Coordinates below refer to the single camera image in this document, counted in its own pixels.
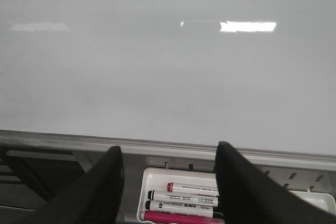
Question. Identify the black capped marker lower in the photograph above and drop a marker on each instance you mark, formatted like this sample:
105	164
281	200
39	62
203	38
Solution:
183	209

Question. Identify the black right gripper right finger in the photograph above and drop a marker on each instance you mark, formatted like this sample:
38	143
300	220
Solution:
247	195

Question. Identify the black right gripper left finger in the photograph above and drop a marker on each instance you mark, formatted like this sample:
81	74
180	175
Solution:
71	194

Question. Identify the red capped whiteboard marker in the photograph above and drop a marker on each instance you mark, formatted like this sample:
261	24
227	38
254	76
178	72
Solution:
192	189

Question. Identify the black capped marker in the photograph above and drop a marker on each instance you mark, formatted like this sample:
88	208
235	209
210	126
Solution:
183	209
183	198

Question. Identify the pink whiteboard marker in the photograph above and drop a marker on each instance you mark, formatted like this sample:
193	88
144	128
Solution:
158	217

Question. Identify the white pegboard panel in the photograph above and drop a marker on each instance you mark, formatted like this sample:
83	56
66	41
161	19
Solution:
299	179

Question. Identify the black capped marker upper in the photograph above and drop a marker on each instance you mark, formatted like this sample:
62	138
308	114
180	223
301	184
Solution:
183	198

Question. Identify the white whiteboard with aluminium frame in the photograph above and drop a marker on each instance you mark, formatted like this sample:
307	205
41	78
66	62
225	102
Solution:
257	73

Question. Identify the white metal whiteboard stand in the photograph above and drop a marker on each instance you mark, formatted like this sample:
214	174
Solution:
17	199

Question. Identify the white marker tray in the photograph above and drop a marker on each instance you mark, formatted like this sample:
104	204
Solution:
158	178

